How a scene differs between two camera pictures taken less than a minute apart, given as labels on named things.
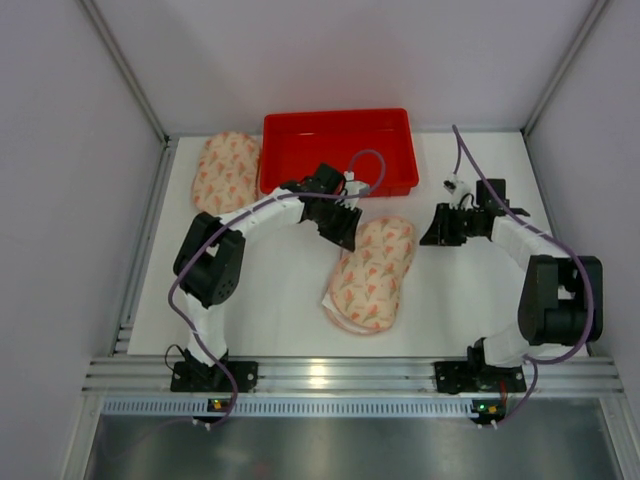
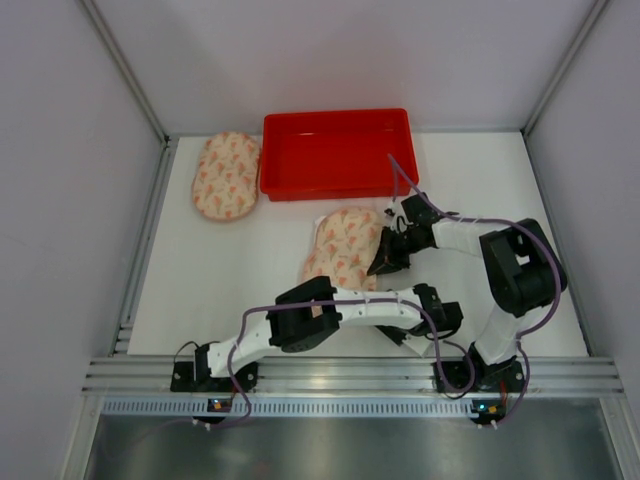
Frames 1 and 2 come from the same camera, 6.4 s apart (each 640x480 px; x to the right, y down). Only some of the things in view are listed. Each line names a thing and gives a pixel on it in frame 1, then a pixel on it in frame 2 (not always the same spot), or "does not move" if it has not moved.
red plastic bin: x=374 y=146 does not move
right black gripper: x=447 y=223 to x=400 y=242
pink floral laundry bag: x=226 y=175 does not move
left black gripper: x=338 y=220 to x=400 y=335
